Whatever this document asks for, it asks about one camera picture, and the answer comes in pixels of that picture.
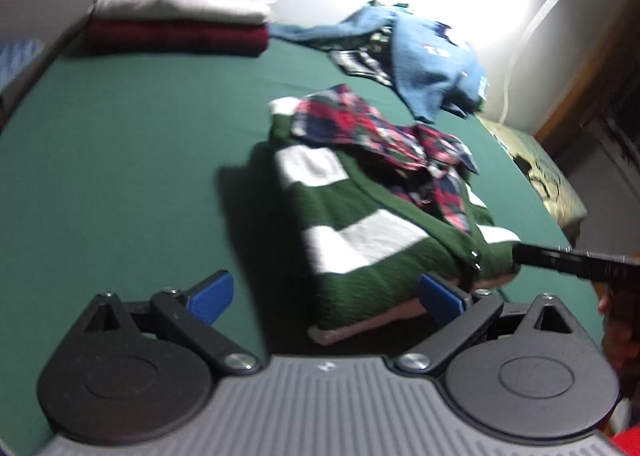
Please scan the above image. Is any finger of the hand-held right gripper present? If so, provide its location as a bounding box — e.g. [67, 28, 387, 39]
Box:
[512, 242, 593, 281]

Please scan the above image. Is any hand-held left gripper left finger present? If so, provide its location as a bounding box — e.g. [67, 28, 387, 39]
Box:
[82, 270, 262, 377]

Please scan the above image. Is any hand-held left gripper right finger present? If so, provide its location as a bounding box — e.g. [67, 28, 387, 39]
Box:
[396, 272, 581, 376]

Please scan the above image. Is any green white-striped knit sweater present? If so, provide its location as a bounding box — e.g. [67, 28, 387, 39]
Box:
[247, 96, 523, 346]

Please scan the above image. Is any red plaid shirt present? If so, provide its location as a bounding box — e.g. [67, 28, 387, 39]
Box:
[290, 84, 480, 236]

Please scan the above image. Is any person's right hand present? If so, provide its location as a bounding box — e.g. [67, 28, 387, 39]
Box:
[599, 293, 640, 372]

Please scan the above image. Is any pale printed bed sheet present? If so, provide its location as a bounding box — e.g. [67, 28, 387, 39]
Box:
[475, 114, 588, 229]

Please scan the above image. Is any person's red clothing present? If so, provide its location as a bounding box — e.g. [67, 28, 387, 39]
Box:
[611, 428, 640, 456]

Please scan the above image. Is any blue knit sweater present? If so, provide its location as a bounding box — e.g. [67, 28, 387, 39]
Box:
[270, 4, 488, 123]

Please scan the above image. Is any grey checked garment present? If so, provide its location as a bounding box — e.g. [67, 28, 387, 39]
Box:
[330, 49, 396, 87]

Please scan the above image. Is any dark red folded garment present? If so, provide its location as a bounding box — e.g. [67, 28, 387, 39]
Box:
[82, 16, 271, 58]

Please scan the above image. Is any blue patterned bedding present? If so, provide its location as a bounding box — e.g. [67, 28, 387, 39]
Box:
[0, 38, 47, 94]

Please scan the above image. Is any wooden door frame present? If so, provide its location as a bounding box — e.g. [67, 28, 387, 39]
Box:
[532, 11, 626, 157]

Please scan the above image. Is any white cable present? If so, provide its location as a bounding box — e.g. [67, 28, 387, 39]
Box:
[497, 0, 588, 124]

